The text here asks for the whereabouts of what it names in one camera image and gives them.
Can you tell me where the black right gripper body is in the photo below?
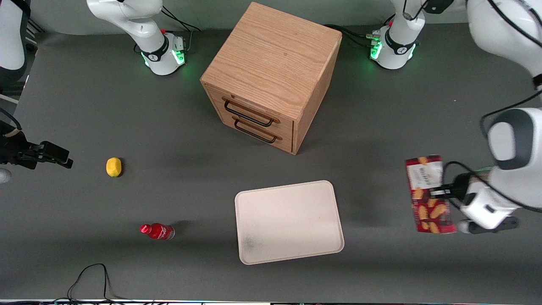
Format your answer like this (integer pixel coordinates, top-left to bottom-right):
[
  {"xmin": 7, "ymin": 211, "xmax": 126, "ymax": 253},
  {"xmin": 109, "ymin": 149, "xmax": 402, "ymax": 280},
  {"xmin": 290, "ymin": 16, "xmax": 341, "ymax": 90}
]
[{"xmin": 0, "ymin": 121, "xmax": 45, "ymax": 170}]

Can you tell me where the red tartan cookie box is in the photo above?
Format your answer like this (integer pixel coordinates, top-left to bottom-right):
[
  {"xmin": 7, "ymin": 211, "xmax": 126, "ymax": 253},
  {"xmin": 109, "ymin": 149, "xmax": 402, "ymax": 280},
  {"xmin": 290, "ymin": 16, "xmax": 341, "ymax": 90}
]
[{"xmin": 405, "ymin": 155, "xmax": 457, "ymax": 235}]

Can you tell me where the white rectangular plastic tray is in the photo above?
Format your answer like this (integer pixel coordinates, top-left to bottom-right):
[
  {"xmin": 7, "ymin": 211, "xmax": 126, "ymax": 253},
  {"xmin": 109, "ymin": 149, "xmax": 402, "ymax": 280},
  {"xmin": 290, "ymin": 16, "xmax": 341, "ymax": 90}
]
[{"xmin": 235, "ymin": 180, "xmax": 345, "ymax": 266}]

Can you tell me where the small red soda bottle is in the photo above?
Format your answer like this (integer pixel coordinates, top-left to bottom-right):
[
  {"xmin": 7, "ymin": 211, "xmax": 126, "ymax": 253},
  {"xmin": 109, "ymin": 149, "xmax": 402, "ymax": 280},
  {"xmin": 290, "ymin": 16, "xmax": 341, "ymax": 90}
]
[{"xmin": 140, "ymin": 223, "xmax": 175, "ymax": 241}]

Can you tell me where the wooden two-drawer cabinet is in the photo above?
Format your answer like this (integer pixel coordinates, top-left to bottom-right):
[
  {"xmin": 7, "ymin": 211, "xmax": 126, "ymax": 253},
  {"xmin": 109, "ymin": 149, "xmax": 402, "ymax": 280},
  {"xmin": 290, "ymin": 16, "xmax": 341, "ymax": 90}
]
[{"xmin": 200, "ymin": 2, "xmax": 343, "ymax": 155}]

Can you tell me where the black left wrist camera cable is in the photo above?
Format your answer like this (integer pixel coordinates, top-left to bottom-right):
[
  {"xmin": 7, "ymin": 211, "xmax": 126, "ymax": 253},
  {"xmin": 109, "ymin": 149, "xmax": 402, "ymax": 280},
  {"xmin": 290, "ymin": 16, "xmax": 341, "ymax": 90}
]
[{"xmin": 442, "ymin": 161, "xmax": 542, "ymax": 210}]

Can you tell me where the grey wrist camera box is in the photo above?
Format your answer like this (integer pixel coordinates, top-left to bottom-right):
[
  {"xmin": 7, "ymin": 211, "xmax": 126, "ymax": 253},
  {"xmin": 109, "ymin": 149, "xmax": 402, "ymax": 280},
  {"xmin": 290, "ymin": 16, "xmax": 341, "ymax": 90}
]
[{"xmin": 456, "ymin": 216, "xmax": 520, "ymax": 235}]

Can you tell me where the black left arm link cable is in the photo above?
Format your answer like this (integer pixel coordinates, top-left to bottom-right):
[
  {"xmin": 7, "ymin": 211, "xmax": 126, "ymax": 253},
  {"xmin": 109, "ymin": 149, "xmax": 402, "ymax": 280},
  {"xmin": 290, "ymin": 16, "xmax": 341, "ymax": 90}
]
[{"xmin": 480, "ymin": 91, "xmax": 542, "ymax": 138}]

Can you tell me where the black looped table cable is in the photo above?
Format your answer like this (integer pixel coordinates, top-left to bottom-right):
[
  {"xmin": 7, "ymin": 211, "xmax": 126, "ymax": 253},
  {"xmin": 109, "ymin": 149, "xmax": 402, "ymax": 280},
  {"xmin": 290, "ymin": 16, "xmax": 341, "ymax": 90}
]
[{"xmin": 67, "ymin": 263, "xmax": 127, "ymax": 303}]

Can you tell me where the black right arm base cable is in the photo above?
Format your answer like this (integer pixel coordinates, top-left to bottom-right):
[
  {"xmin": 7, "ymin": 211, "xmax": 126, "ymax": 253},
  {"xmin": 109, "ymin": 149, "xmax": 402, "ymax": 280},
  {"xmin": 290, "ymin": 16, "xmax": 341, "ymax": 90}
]
[{"xmin": 161, "ymin": 6, "xmax": 202, "ymax": 32}]

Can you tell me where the black arm base cable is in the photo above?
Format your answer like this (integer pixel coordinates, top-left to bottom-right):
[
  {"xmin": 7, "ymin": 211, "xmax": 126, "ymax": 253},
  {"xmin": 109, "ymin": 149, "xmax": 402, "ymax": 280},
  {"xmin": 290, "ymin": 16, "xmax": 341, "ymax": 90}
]
[
  {"xmin": 324, "ymin": 24, "xmax": 382, "ymax": 48},
  {"xmin": 161, "ymin": 6, "xmax": 202, "ymax": 32}
]

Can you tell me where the black left arm base cable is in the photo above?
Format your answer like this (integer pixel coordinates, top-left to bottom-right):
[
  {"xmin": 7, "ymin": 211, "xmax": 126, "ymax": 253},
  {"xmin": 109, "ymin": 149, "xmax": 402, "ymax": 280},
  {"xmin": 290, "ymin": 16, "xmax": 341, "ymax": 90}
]
[{"xmin": 324, "ymin": 24, "xmax": 382, "ymax": 48}]

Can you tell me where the black wire drawer handle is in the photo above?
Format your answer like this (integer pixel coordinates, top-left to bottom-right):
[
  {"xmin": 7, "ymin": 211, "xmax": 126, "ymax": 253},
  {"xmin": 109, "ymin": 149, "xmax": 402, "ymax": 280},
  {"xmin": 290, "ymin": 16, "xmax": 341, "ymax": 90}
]
[
  {"xmin": 233, "ymin": 116, "xmax": 283, "ymax": 144},
  {"xmin": 223, "ymin": 98, "xmax": 281, "ymax": 128}
]

